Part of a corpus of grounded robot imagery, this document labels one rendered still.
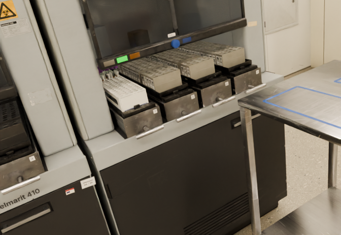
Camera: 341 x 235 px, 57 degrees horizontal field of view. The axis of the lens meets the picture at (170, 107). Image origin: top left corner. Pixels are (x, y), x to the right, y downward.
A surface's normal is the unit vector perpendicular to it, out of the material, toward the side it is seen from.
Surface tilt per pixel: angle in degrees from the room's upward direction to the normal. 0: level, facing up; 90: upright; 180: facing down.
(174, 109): 90
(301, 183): 0
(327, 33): 90
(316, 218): 0
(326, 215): 0
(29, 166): 90
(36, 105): 90
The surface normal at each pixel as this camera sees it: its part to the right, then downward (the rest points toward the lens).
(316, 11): -0.86, 0.33
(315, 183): -0.18, -0.90
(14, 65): 0.48, 0.26
